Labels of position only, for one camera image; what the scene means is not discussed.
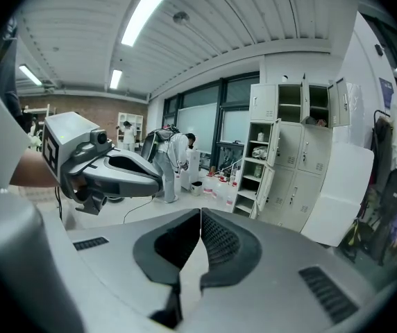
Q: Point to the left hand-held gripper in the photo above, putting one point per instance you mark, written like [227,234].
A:
[70,141]

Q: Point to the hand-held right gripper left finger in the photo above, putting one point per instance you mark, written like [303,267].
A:
[122,255]

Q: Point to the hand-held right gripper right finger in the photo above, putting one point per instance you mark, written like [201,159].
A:
[271,272]

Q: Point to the grey metal locker door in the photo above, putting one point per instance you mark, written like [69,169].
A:
[266,186]
[254,209]
[273,142]
[340,102]
[305,97]

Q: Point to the white locker cabinet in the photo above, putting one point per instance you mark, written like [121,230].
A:
[309,144]

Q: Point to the person's left forearm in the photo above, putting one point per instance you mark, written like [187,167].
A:
[35,168]

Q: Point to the person's left hand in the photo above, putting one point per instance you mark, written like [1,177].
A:
[76,182]

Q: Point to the white open shelf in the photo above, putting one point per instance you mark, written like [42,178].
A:
[134,123]

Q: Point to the tall white box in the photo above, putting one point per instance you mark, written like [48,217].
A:
[193,165]

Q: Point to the beige waste bin black liner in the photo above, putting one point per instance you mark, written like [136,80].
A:
[196,188]

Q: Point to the clear water bottle red cap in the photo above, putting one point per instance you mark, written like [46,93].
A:
[208,186]
[219,189]
[230,200]

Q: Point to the dark framed window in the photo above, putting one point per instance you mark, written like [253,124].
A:
[198,123]

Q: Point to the yellow black bag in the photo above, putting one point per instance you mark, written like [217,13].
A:
[353,236]

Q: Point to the long ceiling light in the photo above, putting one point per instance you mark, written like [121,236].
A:
[146,12]
[30,75]
[115,79]

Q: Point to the green glass jar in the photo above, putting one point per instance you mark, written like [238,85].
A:
[257,172]

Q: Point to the white cloth bag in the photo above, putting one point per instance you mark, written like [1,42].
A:
[260,152]

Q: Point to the small white bottle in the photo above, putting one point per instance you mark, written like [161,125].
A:
[261,136]

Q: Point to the round ceiling smoke detector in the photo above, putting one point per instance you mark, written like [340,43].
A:
[180,17]

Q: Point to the pile of dark coats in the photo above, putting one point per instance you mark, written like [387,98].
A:
[389,158]

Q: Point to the purple wall poster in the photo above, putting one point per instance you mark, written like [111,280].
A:
[386,93]

